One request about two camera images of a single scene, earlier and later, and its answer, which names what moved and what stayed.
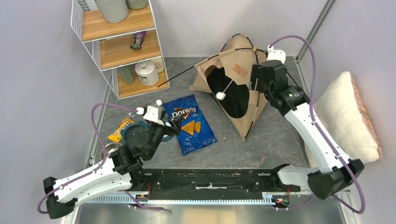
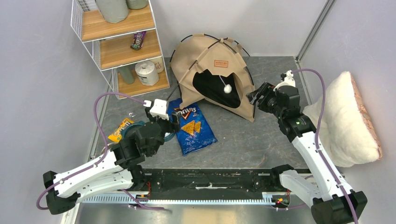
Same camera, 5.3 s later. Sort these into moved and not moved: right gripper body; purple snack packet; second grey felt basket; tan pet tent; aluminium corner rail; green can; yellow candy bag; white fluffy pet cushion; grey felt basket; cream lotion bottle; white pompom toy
Moved: white pompom toy; tan pet tent; right gripper body
Not moved: aluminium corner rail; green can; grey felt basket; second grey felt basket; yellow candy bag; cream lotion bottle; white fluffy pet cushion; purple snack packet
